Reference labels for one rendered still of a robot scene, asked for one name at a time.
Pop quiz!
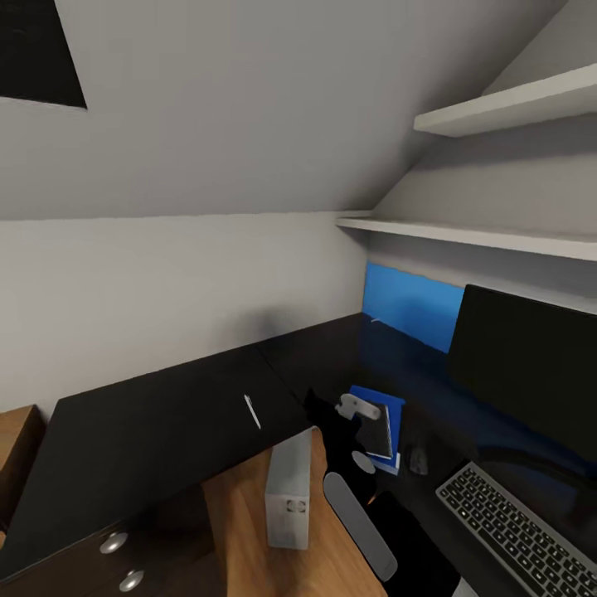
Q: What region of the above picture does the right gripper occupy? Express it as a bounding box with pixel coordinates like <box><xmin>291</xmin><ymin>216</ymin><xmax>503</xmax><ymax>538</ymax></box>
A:
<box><xmin>303</xmin><ymin>387</ymin><xmax>362</xmax><ymax>441</ymax></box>

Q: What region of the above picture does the mouse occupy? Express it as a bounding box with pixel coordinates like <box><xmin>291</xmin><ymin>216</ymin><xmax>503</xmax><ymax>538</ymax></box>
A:
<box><xmin>405</xmin><ymin>447</ymin><xmax>428</xmax><ymax>475</ymax></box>

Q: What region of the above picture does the folder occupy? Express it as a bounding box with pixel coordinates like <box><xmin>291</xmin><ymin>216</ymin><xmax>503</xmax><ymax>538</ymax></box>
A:
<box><xmin>349</xmin><ymin>385</ymin><xmax>405</xmax><ymax>475</ymax></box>

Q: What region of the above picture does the keyboard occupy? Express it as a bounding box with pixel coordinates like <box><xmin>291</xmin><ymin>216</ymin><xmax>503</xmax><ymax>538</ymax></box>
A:
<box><xmin>435</xmin><ymin>462</ymin><xmax>597</xmax><ymax>597</ymax></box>

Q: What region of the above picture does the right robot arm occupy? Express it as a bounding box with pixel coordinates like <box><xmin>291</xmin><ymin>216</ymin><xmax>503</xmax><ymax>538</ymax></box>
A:
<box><xmin>303</xmin><ymin>387</ymin><xmax>478</xmax><ymax>597</ymax></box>

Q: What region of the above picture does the desktop computer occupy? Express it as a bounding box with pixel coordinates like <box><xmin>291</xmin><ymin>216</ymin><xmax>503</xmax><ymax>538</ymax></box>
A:
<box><xmin>265</xmin><ymin>427</ymin><xmax>313</xmax><ymax>550</ymax></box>

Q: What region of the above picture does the monitor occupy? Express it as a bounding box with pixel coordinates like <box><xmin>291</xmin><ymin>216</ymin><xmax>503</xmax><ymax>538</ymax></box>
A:
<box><xmin>442</xmin><ymin>284</ymin><xmax>597</xmax><ymax>492</ymax></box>

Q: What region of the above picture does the notebook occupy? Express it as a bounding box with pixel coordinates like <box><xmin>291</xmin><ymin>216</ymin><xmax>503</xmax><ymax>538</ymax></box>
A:
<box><xmin>356</xmin><ymin>404</ymin><xmax>392</xmax><ymax>459</ymax></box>

